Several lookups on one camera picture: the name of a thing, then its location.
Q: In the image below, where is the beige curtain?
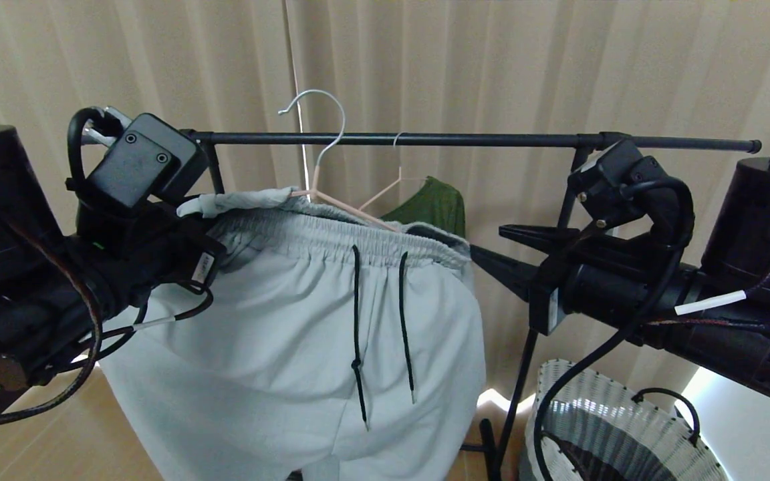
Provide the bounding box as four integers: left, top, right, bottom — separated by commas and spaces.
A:
0, 0, 770, 415

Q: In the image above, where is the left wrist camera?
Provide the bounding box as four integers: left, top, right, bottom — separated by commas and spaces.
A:
78, 112, 209, 231

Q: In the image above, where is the black clothes rack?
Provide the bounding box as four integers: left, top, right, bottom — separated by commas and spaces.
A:
181, 130, 763, 481

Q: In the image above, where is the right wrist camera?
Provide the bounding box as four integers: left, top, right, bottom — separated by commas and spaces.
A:
567, 139, 693, 231

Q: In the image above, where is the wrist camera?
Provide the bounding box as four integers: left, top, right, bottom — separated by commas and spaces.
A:
567, 139, 693, 231
78, 112, 209, 231

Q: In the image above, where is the green long-sleeved shirt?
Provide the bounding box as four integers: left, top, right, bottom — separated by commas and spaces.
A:
380, 176, 467, 240

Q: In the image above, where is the pink clothes hanger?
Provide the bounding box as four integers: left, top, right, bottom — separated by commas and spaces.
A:
278, 90, 400, 233
358, 132, 426, 213

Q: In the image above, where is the pale grey garment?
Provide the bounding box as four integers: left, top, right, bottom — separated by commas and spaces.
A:
98, 187, 487, 481

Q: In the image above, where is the white laundry basket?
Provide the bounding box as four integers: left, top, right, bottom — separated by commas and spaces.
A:
522, 359, 730, 481

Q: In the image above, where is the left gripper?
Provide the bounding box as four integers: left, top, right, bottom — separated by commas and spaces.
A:
71, 214, 229, 323

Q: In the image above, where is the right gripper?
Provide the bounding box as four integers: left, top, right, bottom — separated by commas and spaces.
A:
471, 224, 700, 338

